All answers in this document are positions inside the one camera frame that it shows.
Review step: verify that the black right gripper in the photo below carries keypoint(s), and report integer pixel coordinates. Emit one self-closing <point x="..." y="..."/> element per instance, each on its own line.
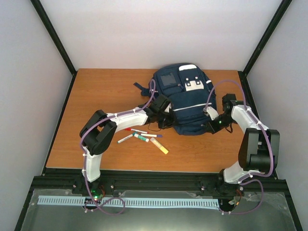
<point x="214" y="129"/>

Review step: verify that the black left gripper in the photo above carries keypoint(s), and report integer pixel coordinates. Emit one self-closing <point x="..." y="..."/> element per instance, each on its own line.
<point x="171" y="122"/>

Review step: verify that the green white glue stick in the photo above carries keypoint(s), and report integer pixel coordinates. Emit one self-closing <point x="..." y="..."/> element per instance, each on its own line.
<point x="138" y="136"/>

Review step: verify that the green capped white marker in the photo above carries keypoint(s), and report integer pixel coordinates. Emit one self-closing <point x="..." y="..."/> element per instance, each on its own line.
<point x="126" y="138"/>

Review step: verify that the navy blue student backpack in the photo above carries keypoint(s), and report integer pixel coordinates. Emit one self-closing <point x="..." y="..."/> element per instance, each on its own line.
<point x="189" y="90"/>

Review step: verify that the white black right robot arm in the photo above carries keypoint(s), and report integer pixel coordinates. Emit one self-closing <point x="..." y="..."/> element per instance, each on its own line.
<point x="259" y="149"/>

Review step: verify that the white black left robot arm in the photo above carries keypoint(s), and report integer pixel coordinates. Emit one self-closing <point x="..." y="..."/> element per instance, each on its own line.
<point x="97" y="134"/>

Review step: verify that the yellow highlighter pen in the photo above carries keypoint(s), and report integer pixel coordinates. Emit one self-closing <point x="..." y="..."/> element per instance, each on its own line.
<point x="159" y="145"/>

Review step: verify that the purple capped white marker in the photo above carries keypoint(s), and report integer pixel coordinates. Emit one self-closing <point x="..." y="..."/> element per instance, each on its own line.
<point x="152" y="135"/>

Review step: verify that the red capped white marker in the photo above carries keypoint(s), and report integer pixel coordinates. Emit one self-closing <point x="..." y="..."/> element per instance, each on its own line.
<point x="137" y="130"/>

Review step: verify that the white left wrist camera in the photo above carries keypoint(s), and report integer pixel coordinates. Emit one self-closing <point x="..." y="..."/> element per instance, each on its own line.
<point x="168" y="108"/>

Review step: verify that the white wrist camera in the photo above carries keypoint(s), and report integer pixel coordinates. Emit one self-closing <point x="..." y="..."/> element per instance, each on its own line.
<point x="168" y="108"/>
<point x="211" y="112"/>

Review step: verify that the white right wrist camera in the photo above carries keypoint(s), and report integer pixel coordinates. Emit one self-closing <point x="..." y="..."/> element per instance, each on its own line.
<point x="211" y="112"/>

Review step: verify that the black aluminium frame rail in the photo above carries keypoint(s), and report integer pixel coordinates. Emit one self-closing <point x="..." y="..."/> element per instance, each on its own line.
<point x="112" y="182"/>

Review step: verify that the black right frame post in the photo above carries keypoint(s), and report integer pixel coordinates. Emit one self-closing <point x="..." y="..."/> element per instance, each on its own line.
<point x="281" y="10"/>

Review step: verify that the black frame post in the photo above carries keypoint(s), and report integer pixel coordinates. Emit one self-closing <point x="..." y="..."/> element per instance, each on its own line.
<point x="53" y="35"/>
<point x="281" y="10"/>

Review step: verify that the light blue slotted cable duct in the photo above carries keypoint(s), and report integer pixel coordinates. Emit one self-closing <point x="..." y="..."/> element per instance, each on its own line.
<point x="129" y="202"/>

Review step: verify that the black left frame post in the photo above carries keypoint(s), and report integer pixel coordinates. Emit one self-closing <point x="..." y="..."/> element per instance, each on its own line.
<point x="53" y="35"/>

